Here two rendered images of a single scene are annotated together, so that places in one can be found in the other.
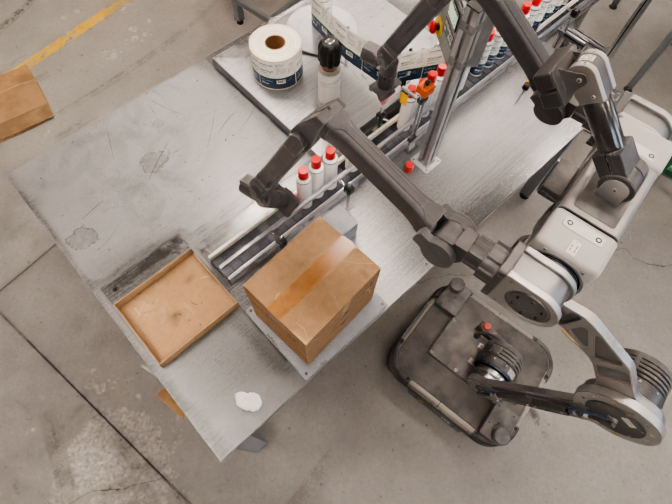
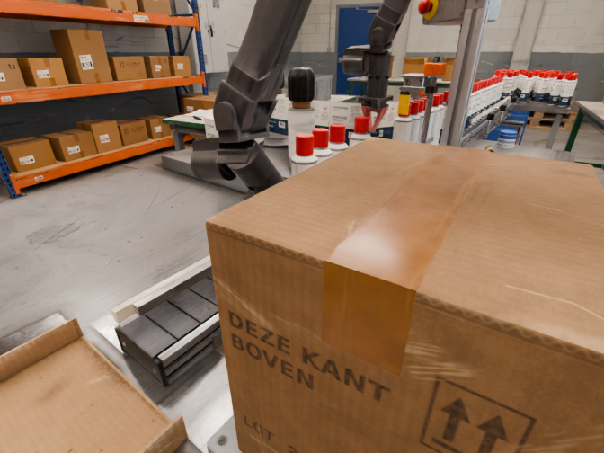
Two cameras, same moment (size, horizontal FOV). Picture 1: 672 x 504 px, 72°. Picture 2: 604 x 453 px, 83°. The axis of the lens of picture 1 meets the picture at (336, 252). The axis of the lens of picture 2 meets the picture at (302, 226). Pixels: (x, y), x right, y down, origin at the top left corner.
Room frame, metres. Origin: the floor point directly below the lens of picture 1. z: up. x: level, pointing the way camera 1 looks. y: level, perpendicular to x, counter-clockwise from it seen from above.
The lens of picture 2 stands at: (0.22, 0.21, 1.22)
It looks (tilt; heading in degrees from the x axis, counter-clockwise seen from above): 27 degrees down; 353
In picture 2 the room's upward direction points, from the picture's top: straight up
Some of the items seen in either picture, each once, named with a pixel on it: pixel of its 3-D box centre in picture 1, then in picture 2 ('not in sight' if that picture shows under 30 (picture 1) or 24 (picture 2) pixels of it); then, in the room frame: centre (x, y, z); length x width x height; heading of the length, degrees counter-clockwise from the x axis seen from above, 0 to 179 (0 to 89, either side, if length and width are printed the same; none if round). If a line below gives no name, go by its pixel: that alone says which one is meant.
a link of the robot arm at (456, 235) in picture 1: (452, 244); not in sight; (0.44, -0.24, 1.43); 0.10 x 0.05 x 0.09; 55
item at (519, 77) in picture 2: not in sight; (531, 84); (2.87, -1.99, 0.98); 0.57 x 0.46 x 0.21; 46
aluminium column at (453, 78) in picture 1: (446, 98); (464, 75); (1.09, -0.32, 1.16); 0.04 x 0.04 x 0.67; 46
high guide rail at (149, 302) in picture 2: (345, 172); (357, 182); (0.93, -0.01, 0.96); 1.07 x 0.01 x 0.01; 136
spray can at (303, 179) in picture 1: (304, 187); (304, 187); (0.84, 0.12, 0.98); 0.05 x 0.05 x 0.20
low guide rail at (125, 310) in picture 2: (330, 167); (329, 194); (0.98, 0.04, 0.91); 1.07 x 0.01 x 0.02; 136
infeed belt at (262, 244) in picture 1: (391, 139); (388, 182); (1.16, -0.19, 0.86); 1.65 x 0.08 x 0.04; 136
